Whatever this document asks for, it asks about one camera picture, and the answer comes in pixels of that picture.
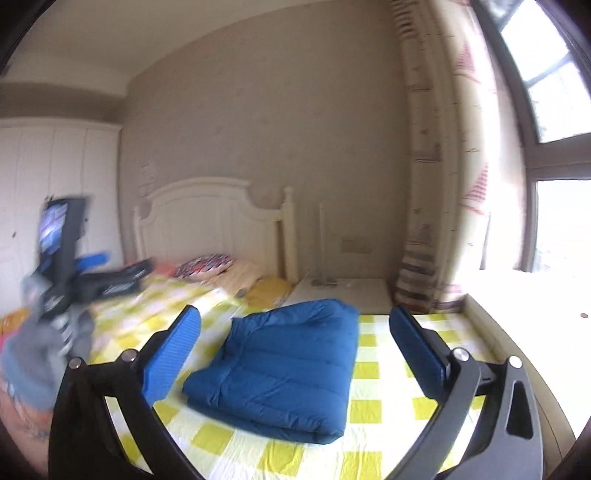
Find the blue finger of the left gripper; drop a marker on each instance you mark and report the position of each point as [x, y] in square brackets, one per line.
[89, 262]

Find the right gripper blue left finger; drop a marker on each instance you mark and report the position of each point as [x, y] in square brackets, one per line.
[145, 377]

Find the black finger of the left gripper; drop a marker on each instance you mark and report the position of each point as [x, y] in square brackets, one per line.
[109, 284]

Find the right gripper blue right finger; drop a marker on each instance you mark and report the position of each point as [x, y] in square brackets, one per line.
[449, 377]

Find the blue quilted puffer jacket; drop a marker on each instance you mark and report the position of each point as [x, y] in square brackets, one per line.
[283, 374]

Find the grey gloved left hand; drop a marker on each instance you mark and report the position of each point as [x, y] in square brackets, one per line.
[34, 359]

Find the white wardrobe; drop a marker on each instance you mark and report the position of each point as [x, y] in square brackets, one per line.
[54, 157]

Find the yellow white checkered bedspread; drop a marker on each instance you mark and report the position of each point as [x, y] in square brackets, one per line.
[387, 408]

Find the colourful patterned pillow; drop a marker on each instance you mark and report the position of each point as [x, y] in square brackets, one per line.
[204, 267]

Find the white nightstand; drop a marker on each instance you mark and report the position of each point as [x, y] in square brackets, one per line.
[369, 296]

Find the white wooden headboard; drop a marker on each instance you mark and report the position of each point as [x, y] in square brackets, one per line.
[209, 215]

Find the pink beige pillow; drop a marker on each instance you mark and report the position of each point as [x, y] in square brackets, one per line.
[238, 279]

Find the yellow pillow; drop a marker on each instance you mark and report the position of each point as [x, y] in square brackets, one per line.
[268, 293]

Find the patterned striped curtain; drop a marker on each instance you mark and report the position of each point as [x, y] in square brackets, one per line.
[468, 182]

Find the dark framed window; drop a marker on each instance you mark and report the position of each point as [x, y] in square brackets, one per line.
[543, 50]

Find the wall power socket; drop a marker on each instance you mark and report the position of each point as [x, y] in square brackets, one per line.
[356, 245]

